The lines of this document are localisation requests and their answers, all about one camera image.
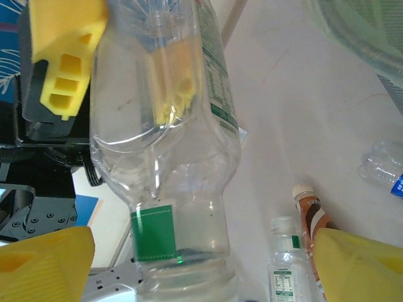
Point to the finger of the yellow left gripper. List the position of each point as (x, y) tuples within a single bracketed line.
[(63, 37), (179, 85)]

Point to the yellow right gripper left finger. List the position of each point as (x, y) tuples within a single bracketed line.
[(41, 270)]

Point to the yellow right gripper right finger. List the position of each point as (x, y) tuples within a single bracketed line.
[(362, 273)]

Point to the small clear green-label bottle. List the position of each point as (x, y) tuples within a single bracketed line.
[(286, 267)]

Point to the brown coffee label bottle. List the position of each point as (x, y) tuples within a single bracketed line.
[(310, 214)]

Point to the large clear green-label bottle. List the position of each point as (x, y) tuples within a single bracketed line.
[(189, 188)]

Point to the blue-label bottle blue cap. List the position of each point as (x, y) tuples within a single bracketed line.
[(378, 170)]

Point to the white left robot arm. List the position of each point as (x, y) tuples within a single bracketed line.
[(110, 280)]

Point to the grey metal mesh bin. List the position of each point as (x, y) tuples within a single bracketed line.
[(393, 91)]

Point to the pale green bin liner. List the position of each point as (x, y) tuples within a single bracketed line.
[(362, 31)]

